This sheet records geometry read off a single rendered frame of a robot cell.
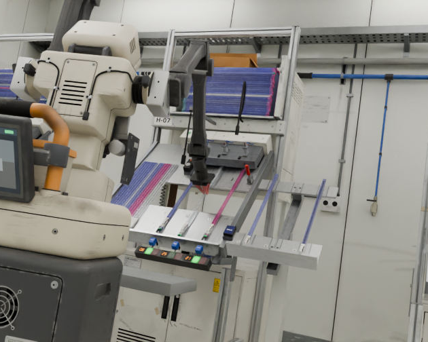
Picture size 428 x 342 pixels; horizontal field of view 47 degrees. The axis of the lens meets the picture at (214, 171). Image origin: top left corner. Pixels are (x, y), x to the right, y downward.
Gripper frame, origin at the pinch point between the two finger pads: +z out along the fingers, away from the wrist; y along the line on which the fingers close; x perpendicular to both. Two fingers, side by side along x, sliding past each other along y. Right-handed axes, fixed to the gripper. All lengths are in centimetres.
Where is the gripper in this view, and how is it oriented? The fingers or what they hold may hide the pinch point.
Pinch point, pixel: (205, 192)
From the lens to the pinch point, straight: 227.3
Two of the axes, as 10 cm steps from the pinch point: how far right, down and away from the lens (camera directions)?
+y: -9.1, -0.9, 4.0
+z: 1.7, 8.1, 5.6
